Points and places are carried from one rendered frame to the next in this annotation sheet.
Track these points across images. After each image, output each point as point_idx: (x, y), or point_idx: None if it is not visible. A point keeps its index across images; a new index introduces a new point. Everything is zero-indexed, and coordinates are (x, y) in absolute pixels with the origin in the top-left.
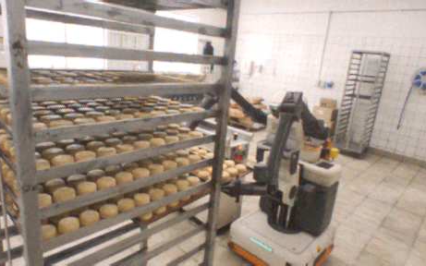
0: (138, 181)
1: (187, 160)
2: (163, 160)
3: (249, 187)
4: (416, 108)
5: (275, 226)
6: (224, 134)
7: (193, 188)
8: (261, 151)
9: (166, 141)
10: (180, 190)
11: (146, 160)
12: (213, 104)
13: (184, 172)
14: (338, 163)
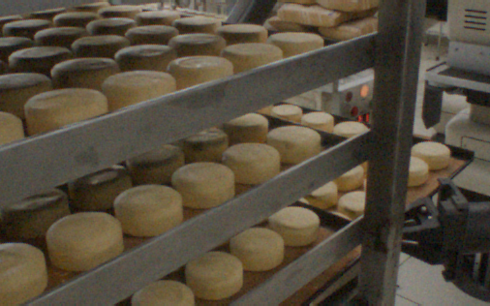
0: (70, 292)
1: (271, 152)
2: (173, 162)
3: None
4: None
5: (473, 288)
6: (415, 30)
7: (308, 262)
8: (437, 94)
9: (183, 81)
10: (256, 273)
11: (105, 170)
12: None
13: (272, 206)
14: None
